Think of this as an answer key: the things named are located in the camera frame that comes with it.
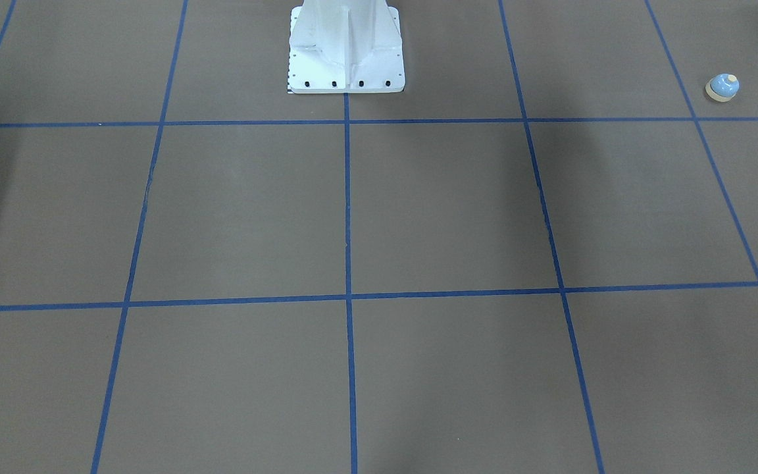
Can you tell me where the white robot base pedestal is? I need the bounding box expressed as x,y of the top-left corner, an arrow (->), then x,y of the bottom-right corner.
287,1 -> 406,94

